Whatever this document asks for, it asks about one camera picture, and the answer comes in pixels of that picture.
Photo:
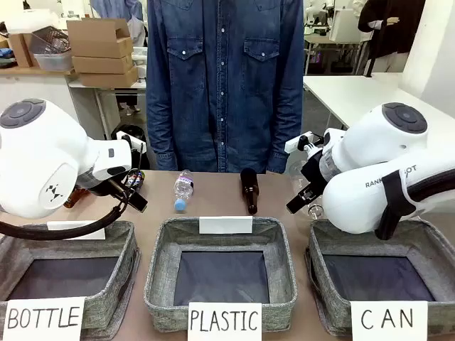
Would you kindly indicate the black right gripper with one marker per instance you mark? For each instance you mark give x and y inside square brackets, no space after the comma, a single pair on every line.
[313,170]

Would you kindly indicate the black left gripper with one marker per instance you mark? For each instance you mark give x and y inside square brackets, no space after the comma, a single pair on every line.
[101,186]

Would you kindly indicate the brown glass bottle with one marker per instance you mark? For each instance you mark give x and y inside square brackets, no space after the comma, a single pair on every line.
[76,198]
[249,186]

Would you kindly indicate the small blue-capped plastic bottle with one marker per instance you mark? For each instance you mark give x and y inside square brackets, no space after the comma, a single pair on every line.
[183,190]

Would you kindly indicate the person's left forearm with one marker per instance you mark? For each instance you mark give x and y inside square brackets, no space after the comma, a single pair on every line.
[284,135]

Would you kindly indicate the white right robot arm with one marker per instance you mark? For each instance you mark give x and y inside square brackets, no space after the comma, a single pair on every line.
[384,170]

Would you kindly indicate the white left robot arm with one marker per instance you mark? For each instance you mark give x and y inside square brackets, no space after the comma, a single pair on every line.
[39,160]

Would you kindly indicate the person's right forearm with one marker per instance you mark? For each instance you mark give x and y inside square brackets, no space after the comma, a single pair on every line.
[160,135]

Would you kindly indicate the blank white basket card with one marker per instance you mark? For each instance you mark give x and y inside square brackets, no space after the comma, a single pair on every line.
[226,224]
[76,227]

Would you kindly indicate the grey fabric basket bottle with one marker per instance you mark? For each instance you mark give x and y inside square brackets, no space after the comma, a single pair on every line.
[117,255]

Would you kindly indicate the grey fabric basket can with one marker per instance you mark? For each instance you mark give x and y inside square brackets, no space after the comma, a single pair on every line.
[373,270]

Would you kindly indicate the grey fabric basket plastic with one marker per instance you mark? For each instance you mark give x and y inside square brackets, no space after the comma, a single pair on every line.
[220,263]

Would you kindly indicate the paper sign CAN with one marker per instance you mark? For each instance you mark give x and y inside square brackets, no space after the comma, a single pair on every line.
[388,318]

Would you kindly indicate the flat cardboard box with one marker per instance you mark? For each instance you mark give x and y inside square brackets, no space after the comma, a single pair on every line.
[106,77]
[101,64]

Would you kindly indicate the white cabinet desk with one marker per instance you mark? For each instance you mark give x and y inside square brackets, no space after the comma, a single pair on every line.
[46,89]

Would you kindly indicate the person in denim shirt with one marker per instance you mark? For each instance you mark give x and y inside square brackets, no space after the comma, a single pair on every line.
[224,85]

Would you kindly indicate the paper sign PLASTIC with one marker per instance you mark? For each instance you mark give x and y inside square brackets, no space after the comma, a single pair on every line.
[224,320]

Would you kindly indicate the paper sign BOTTLE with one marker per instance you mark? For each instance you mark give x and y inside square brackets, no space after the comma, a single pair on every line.
[42,318]

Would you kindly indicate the clear plastic container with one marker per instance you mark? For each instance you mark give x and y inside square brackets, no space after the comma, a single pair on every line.
[53,61]

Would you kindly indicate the large open cardboard box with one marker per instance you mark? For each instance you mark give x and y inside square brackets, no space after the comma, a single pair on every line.
[97,37]

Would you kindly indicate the dark mesh tray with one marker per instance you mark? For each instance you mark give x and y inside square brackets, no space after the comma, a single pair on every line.
[49,40]

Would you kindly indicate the small cardboard box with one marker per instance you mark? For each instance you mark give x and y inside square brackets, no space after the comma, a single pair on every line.
[19,49]

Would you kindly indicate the background person in black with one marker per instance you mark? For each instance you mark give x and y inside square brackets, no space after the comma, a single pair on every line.
[391,25]

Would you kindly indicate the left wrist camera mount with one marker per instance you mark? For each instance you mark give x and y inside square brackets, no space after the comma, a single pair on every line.
[131,145]

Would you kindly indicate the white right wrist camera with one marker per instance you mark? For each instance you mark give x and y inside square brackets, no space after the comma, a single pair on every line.
[298,143]

